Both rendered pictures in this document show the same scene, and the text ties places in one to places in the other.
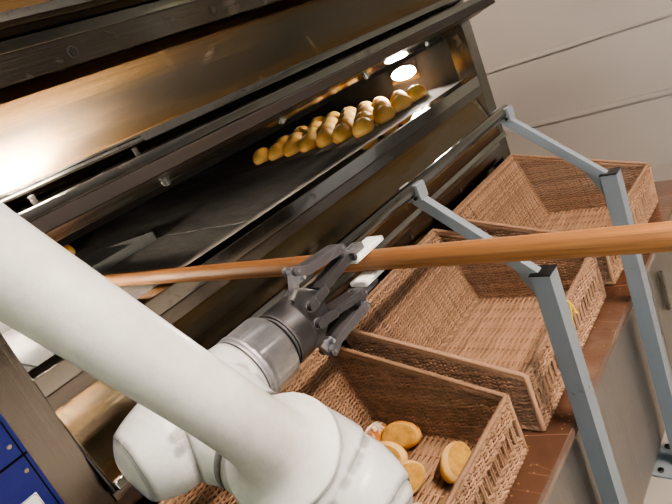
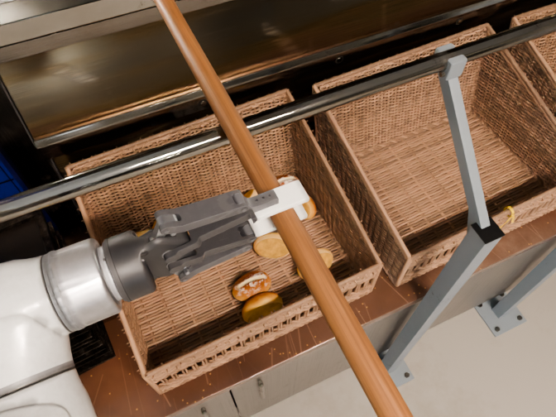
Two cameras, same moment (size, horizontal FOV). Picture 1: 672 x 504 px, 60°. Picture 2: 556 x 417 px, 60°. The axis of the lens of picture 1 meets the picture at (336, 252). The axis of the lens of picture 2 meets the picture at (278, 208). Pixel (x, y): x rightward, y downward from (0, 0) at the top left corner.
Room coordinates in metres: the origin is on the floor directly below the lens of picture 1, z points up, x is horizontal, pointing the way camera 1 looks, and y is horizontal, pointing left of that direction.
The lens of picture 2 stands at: (0.48, -0.14, 1.69)
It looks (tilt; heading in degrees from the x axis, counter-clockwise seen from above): 57 degrees down; 19
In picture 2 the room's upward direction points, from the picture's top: straight up
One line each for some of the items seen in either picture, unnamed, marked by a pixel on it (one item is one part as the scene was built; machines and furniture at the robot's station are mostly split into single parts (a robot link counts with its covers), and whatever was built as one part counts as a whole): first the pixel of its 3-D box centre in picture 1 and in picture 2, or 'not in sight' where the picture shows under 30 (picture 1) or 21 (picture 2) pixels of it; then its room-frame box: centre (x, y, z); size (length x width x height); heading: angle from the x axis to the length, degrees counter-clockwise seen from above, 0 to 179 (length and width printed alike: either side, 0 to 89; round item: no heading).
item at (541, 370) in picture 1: (477, 310); (443, 147); (1.38, -0.28, 0.72); 0.56 x 0.49 x 0.28; 135
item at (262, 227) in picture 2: (371, 272); (277, 217); (0.77, -0.04, 1.18); 0.07 x 0.03 x 0.01; 134
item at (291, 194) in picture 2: (362, 249); (277, 200); (0.77, -0.04, 1.21); 0.07 x 0.03 x 0.01; 134
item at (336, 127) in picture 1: (338, 123); not in sight; (2.28, -0.21, 1.21); 0.61 x 0.48 x 0.06; 44
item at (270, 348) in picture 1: (259, 358); (87, 281); (0.61, 0.13, 1.20); 0.09 x 0.06 x 0.09; 44
